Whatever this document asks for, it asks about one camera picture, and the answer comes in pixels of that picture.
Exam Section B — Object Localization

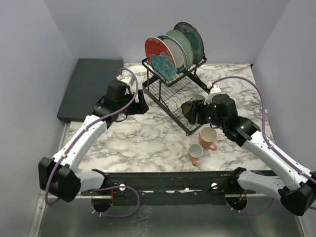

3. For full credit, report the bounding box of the aluminium frame rail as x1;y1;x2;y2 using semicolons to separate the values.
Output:
27;123;301;237

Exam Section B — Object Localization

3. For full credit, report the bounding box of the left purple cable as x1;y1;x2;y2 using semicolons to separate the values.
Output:
44;68;141;218

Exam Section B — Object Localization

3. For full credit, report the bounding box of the black mounting rail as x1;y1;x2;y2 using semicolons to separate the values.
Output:
79;170;257;207

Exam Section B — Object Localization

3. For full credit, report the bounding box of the blue glazed floral plate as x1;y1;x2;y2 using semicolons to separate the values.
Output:
173;22;204;64

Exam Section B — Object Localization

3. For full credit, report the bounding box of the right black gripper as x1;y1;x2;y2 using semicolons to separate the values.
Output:
184;99;226;130

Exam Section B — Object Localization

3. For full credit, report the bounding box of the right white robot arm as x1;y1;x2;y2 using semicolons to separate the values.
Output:
181;94;316;216

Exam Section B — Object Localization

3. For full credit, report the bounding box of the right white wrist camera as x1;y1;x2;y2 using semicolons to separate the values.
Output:
204;85;222;105

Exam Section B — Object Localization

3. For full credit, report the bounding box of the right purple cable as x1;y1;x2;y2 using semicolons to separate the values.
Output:
209;76;316;216

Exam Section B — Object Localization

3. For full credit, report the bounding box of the dark grey flat box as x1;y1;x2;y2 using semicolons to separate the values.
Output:
57;58;124;122

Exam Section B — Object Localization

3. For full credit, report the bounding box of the white bowl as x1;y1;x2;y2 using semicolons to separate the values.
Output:
194;91;208;100

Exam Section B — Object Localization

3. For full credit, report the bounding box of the printed salmon coffee mug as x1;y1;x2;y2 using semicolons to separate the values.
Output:
188;144;203;166

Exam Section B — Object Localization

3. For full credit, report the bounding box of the orange plate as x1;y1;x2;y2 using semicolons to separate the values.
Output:
166;30;194;70

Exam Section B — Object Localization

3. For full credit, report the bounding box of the dark bowl beige inside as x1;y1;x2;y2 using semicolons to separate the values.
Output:
181;100;198;115

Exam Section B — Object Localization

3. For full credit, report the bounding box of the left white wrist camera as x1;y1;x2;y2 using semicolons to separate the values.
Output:
117;75;134;86

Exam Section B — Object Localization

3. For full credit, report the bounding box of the purple cable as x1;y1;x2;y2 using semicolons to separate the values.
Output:
209;76;316;216
44;68;141;218

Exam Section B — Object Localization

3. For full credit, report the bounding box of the red plate teal flower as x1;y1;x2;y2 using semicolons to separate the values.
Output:
145;37;176;80

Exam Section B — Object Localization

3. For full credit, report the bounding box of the plain pink mug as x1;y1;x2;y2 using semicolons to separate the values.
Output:
198;127;217;151

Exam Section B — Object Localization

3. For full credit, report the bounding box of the teal patterned bottom plate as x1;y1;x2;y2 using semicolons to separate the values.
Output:
158;35;187;74

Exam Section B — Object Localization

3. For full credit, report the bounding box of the black wire dish rack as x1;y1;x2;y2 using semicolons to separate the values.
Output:
141;55;209;136

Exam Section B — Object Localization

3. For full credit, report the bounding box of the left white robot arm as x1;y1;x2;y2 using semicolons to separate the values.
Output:
38;76;149;202

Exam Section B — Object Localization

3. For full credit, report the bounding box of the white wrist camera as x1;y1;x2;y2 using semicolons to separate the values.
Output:
117;75;134;86
204;85;222;105

